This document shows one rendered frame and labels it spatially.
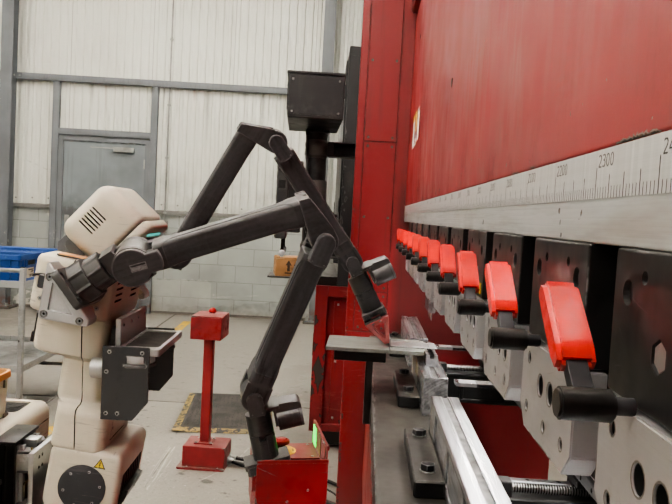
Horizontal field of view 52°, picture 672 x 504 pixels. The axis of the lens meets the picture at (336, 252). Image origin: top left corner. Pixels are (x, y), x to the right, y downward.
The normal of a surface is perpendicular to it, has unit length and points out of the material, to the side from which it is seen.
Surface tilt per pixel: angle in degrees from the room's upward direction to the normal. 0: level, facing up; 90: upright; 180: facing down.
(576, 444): 90
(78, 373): 90
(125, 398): 90
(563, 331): 39
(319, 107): 90
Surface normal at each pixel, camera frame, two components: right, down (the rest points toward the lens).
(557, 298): 0.01, -0.74
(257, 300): 0.03, 0.05
